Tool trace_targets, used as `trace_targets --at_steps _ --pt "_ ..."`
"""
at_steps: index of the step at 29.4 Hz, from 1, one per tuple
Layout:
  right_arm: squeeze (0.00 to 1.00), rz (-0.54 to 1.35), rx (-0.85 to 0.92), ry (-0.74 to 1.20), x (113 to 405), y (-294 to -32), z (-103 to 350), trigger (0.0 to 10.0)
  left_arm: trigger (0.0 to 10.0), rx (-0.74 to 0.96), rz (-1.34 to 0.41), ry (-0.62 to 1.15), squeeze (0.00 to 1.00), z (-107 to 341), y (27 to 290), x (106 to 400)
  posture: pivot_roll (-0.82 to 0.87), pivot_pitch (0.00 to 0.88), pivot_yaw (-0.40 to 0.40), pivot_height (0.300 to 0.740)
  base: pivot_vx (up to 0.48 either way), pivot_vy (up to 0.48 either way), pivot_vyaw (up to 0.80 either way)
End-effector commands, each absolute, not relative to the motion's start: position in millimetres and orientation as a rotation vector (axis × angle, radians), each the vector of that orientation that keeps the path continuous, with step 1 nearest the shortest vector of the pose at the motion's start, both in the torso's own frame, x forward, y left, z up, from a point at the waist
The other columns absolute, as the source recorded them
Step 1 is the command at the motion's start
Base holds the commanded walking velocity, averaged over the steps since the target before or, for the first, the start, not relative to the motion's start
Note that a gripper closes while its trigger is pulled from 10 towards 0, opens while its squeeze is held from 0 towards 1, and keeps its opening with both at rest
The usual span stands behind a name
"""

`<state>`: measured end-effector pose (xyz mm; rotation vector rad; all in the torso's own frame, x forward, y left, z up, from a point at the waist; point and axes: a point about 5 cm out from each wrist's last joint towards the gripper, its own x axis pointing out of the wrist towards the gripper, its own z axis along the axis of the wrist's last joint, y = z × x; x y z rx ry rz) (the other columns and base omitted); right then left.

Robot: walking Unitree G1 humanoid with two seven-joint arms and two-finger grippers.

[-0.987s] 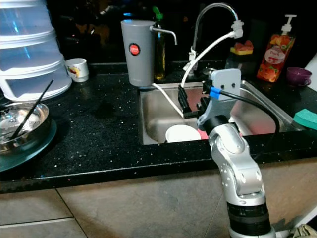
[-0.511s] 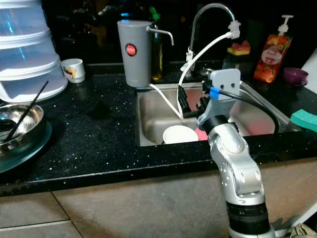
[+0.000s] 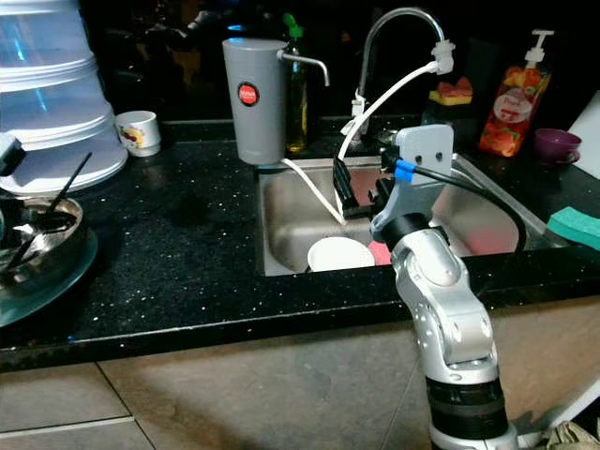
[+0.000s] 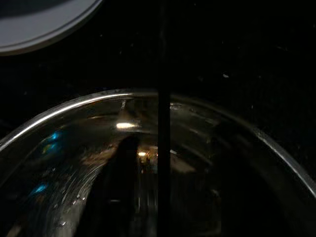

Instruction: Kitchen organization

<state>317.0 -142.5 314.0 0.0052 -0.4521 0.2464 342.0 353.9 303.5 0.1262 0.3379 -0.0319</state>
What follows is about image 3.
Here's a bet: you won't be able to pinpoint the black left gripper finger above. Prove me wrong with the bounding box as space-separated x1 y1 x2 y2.
18 211 79 236

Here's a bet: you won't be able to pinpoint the stainless steel bowl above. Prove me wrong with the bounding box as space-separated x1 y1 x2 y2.
0 196 86 284

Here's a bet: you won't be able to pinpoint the teal plate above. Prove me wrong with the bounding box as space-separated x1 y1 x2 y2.
0 229 100 328

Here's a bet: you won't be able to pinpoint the silver fork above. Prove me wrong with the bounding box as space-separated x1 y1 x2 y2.
4 236 50 275

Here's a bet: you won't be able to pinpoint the black chopstick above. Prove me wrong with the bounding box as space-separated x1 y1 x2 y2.
7 152 94 275

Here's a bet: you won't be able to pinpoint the stainless steel sink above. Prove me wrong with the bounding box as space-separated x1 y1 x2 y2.
254 153 569 278

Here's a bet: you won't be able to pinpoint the pink plate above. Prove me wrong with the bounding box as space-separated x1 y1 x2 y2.
366 239 397 267

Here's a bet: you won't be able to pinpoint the white bowl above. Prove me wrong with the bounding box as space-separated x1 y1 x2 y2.
306 235 379 274

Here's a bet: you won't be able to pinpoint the green-capped oil bottle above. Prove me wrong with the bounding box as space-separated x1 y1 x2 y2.
281 13 311 156

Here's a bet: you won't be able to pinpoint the grey water filter jug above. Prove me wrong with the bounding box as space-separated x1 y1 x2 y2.
222 37 332 166

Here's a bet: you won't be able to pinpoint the yellow and red sponge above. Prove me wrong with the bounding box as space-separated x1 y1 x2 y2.
428 77 475 107

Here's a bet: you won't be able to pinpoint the white printed mug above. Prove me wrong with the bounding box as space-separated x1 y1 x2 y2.
114 111 162 158

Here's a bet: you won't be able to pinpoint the translucent stacked plastic containers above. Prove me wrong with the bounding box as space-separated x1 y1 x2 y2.
0 0 128 195

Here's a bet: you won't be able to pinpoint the white faucet adapter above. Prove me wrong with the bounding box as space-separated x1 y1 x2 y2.
428 38 458 77

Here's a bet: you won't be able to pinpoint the orange soap pump bottle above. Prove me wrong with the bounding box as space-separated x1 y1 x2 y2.
477 29 555 159

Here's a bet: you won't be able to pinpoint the chrome gooseneck faucet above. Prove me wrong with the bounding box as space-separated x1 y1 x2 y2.
353 7 447 134

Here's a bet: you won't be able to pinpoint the purple bowl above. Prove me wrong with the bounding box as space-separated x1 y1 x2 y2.
532 128 583 166

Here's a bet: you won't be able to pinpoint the green sponge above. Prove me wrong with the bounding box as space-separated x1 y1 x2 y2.
545 205 600 252

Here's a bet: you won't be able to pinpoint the white board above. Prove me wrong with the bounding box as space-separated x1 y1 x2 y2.
566 89 600 157

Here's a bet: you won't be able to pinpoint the blue cable tape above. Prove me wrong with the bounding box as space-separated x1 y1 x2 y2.
395 158 419 183

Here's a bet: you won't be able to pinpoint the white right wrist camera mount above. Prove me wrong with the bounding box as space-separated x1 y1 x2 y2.
369 124 457 236

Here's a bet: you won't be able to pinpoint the white hose clip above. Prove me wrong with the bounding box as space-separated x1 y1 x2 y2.
349 92 368 124

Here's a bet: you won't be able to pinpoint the white water hose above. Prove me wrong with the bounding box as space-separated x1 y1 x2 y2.
281 62 442 226

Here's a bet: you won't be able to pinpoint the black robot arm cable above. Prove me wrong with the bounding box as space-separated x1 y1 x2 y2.
381 150 529 254

